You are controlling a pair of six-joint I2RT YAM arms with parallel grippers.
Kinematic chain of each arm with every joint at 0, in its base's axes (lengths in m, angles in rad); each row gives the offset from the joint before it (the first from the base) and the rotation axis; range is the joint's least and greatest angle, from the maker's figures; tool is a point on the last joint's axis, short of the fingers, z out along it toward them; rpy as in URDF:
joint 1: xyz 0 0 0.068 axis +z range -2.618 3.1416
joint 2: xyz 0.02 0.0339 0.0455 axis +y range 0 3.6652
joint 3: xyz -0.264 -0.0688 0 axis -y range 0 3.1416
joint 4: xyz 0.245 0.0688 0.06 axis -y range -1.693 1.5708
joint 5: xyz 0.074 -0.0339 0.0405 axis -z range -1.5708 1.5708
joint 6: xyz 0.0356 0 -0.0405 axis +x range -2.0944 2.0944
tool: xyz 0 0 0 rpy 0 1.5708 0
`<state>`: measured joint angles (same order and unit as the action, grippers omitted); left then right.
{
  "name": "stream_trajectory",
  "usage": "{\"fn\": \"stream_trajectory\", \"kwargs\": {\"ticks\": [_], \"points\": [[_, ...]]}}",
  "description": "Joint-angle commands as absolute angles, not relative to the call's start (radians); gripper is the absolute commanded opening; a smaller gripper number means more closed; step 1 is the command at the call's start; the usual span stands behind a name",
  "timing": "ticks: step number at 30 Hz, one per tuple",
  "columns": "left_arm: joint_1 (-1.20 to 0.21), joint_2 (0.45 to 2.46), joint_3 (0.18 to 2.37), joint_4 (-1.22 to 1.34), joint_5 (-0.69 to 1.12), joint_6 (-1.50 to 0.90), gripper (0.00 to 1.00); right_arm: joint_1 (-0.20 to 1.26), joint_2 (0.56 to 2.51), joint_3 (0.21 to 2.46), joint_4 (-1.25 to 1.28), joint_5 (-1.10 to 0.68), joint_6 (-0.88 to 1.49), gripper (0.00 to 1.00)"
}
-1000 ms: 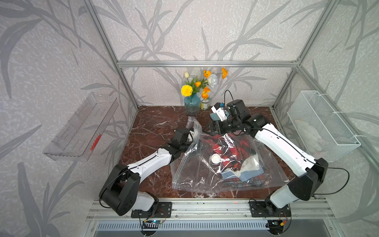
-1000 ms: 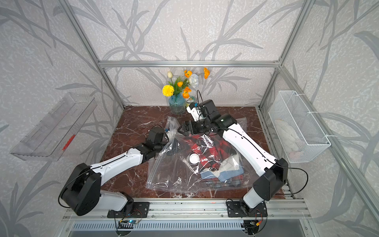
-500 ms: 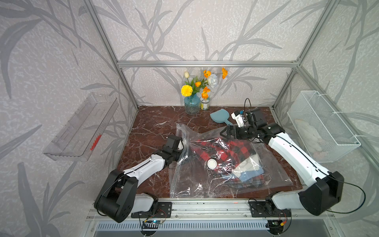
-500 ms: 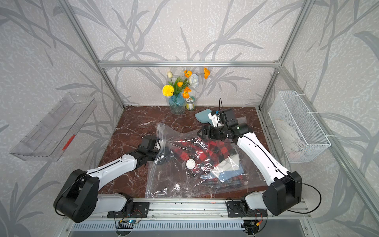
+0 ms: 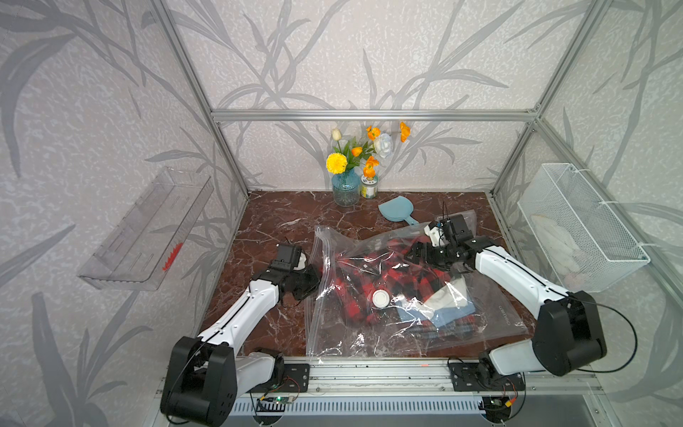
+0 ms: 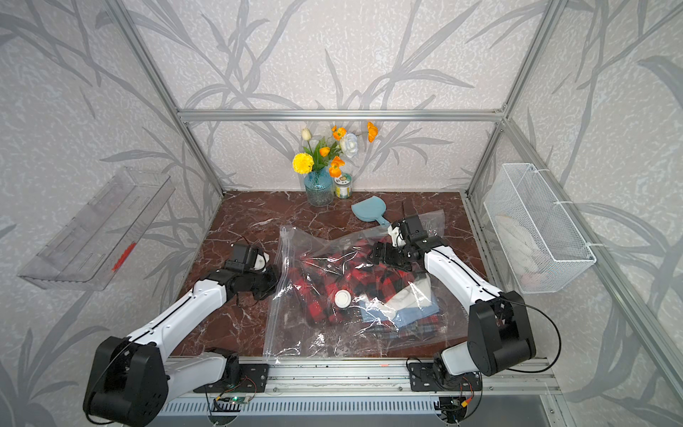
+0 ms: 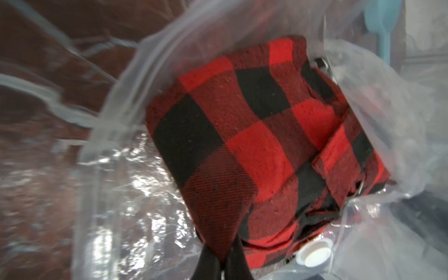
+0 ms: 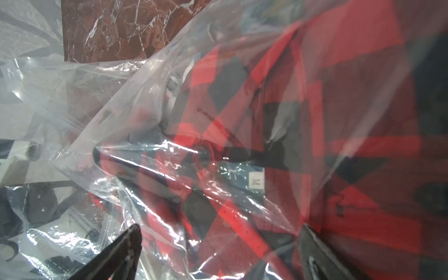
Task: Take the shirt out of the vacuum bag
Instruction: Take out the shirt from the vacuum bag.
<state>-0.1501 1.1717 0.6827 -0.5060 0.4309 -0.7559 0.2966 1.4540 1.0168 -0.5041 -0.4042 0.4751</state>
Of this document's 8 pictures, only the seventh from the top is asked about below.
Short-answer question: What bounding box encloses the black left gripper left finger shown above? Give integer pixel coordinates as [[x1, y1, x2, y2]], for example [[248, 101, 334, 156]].
[[190, 246, 221, 280]]

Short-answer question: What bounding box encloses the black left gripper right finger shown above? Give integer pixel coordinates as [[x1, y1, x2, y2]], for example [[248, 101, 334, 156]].
[[224, 236, 254, 280]]

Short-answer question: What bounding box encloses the red black plaid shirt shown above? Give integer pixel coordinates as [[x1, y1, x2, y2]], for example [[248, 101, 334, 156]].
[[147, 36, 389, 269]]

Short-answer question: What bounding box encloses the clear plastic vacuum bag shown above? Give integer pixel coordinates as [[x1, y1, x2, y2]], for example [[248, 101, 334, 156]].
[[1, 1, 448, 280]]

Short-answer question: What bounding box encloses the white vacuum bag valve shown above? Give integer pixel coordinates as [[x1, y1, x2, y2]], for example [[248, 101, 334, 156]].
[[295, 238, 334, 268]]

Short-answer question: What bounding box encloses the light blue plastic scoop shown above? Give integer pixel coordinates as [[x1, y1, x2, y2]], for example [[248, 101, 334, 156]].
[[364, 0, 403, 65]]

